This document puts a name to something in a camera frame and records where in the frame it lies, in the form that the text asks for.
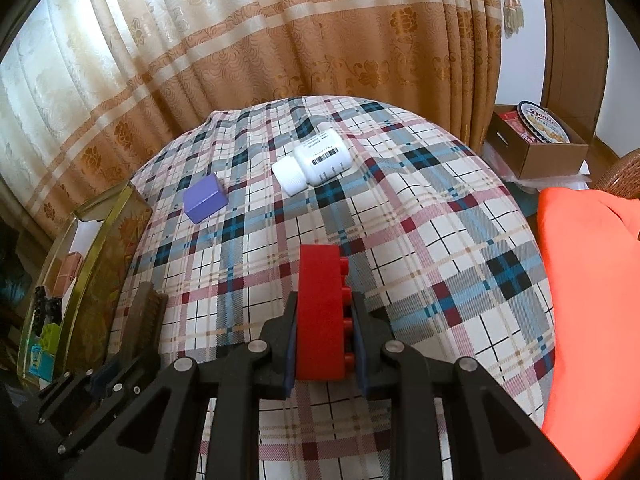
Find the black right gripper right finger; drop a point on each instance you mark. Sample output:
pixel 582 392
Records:
pixel 447 419

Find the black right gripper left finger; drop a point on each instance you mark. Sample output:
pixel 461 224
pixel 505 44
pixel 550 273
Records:
pixel 193 410

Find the teal toy building block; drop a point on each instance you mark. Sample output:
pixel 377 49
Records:
pixel 40 363

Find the red toy building block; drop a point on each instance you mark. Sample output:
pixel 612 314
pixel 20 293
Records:
pixel 323 323

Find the green soccer toy block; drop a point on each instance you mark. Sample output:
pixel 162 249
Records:
pixel 50 338

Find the copper pink rectangular box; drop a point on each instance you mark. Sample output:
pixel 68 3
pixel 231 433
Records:
pixel 67 272

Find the gold metal tin tray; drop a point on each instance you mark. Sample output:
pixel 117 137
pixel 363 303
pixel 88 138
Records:
pixel 89 305

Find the purple cube block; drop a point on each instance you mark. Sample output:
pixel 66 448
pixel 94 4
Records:
pixel 203 198

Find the plaid tablecloth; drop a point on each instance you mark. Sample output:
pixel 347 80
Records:
pixel 435 242

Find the orange red cushion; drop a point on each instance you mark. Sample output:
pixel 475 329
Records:
pixel 589 242

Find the white pill bottle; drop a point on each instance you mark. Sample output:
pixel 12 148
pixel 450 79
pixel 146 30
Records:
pixel 316 160

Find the wicker chair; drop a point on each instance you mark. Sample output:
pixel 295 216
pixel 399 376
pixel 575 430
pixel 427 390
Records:
pixel 618 176

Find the cardboard box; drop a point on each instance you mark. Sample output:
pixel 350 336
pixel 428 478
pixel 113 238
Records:
pixel 528 157

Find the round cookie tin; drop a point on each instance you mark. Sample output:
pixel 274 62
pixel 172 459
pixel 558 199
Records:
pixel 541 123

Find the cream and orange curtain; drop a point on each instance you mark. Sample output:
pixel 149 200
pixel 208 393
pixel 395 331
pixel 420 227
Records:
pixel 92 89

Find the curtain tassel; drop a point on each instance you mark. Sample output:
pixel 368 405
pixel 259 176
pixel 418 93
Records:
pixel 513 17

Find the brown wooden door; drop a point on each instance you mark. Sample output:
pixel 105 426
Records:
pixel 576 62

